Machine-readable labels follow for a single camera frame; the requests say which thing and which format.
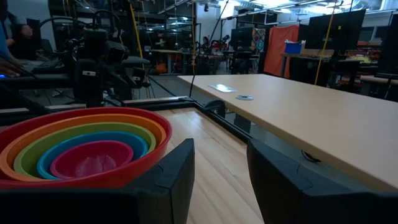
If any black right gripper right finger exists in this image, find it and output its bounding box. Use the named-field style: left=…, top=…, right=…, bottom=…
left=247, top=139, right=398, bottom=224

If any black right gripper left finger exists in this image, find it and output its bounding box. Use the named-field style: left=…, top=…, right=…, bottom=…
left=0, top=138, right=196, bottom=224

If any large red bowl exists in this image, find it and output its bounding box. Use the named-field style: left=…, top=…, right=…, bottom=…
left=0, top=106, right=173, bottom=190

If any small pink bowl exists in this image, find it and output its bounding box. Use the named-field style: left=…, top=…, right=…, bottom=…
left=49, top=139, right=134, bottom=180

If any blue bowl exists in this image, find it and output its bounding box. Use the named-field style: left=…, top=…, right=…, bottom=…
left=36, top=131, right=149, bottom=180

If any green bowl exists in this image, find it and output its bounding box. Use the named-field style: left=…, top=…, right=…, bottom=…
left=13, top=121, right=157, bottom=179

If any orange bowl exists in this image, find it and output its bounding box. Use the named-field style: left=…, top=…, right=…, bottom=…
left=0, top=113, right=167, bottom=182

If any beige desk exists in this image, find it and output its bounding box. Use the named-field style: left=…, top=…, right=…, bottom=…
left=177, top=73, right=398, bottom=191

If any black desk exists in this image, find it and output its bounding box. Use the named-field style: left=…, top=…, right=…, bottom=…
left=280, top=52, right=363, bottom=90

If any red orange curtain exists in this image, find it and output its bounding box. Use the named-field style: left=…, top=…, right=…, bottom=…
left=263, top=24, right=300, bottom=79

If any blue storage bin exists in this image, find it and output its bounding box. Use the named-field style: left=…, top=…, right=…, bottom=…
left=284, top=42, right=303, bottom=55

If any wooden table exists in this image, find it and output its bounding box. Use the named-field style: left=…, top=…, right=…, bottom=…
left=150, top=49, right=185, bottom=75

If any colourful patterned cloth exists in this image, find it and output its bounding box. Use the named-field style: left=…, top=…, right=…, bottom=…
left=250, top=27, right=267, bottom=54

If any large black monitor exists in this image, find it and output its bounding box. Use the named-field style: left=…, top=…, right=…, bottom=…
left=303, top=8, right=367, bottom=51

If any tall black screen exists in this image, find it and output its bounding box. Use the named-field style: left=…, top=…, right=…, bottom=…
left=377, top=14, right=398, bottom=77

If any black cable under desk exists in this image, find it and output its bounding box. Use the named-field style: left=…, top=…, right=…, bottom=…
left=300, top=149, right=322, bottom=164

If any black table frame rail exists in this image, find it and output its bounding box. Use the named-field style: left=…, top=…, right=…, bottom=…
left=123, top=95, right=253, bottom=144

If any long black hanging cable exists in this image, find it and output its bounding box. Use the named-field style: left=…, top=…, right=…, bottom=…
left=188, top=0, right=230, bottom=98

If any yellow hanging cable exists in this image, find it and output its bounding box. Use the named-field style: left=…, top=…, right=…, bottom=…
left=313, top=0, right=339, bottom=86
left=190, top=0, right=197, bottom=75
left=129, top=2, right=150, bottom=99

